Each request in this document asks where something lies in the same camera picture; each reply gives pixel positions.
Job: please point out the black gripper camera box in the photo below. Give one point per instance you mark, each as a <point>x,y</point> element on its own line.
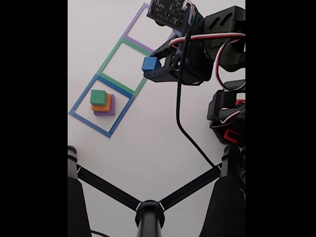
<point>170,12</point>

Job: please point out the purple square frame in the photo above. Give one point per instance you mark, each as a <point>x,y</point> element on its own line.
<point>134,22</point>

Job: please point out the orange cube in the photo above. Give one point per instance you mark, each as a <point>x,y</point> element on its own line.
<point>108,105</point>

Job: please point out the blue square frame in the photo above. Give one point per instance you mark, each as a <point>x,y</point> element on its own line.
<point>81,98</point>

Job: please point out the black tripod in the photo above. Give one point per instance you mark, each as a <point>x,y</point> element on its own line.
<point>149,217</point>

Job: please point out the green cube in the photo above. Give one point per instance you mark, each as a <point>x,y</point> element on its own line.
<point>97,96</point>

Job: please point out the green square frame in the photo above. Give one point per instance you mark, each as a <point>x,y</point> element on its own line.
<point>108,59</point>

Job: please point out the small blue cube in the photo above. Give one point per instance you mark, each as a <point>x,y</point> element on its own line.
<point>149,63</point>

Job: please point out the purple cube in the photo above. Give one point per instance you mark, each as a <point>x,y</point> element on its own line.
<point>113,106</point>

